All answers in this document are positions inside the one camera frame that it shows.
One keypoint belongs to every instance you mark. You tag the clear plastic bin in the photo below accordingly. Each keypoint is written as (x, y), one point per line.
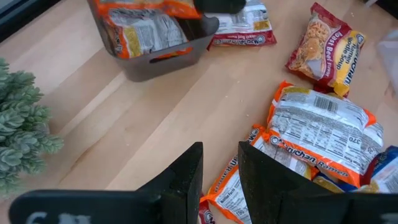
(390, 53)

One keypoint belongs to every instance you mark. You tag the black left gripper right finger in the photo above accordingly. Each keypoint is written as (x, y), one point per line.
(273, 199)

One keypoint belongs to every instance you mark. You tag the succulent in patterned pot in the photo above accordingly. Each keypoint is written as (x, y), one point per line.
(21, 124)

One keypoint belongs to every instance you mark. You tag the orange Maruchan ramen packet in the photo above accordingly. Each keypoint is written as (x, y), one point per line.
(323, 130)
(227, 193)
(146, 31)
(174, 7)

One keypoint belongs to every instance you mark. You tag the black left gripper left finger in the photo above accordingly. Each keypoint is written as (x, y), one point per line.
(174, 199)

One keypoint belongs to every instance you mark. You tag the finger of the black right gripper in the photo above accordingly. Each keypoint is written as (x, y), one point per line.
(217, 5)

